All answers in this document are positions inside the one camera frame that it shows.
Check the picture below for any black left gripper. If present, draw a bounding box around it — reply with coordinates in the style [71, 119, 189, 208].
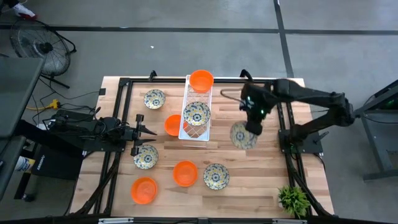
[120, 113, 158, 157]

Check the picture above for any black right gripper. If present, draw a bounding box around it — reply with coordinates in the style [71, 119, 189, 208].
[239, 82, 276, 136]

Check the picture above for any orange plastic bowl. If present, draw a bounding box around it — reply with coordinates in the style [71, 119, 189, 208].
[130, 177, 159, 205]
[172, 160, 199, 188]
[189, 69, 215, 94]
[164, 114, 189, 137]

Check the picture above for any patterned plate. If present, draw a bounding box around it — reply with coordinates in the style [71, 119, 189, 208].
[143, 88, 167, 110]

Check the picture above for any small potted green plant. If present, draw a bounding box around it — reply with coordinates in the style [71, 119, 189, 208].
[278, 185, 312, 218]

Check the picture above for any black box with white lettering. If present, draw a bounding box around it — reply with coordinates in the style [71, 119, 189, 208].
[30, 145, 84, 181]

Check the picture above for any yellow power plug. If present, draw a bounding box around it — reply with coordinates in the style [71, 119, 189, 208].
[26, 98, 62, 111]

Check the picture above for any grey metal stand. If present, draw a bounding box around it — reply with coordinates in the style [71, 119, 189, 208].
[354, 79, 398, 181]

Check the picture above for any black rig crossbar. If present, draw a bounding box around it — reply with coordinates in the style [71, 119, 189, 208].
[0, 213, 398, 224]

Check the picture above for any white printed container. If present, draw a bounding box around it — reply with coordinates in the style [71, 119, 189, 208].
[15, 155, 35, 174]

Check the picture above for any black floor fan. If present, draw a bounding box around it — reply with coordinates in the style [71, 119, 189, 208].
[9, 18, 77, 90]

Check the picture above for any grey desk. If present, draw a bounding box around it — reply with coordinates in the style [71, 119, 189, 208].
[0, 57, 45, 200]

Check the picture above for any black computer with green lights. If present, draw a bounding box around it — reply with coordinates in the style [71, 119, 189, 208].
[377, 90, 398, 110]

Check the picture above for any person's foot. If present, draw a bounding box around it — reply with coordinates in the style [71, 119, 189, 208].
[12, 2, 39, 21]

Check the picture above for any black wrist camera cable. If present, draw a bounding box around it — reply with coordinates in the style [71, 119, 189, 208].
[220, 88, 247, 103]

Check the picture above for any white wire rack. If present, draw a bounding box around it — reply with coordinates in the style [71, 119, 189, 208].
[178, 74, 214, 147]

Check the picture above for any black aluminium table frame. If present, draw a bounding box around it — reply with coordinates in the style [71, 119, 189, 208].
[70, 76, 333, 217]

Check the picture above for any black floor cable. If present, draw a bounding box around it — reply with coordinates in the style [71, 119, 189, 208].
[39, 76, 101, 101]

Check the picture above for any silver mounting bracket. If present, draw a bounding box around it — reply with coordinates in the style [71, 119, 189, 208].
[98, 217, 134, 224]
[272, 218, 307, 224]

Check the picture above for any black desk leg frame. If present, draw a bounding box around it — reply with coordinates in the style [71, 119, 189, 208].
[14, 119, 85, 202]

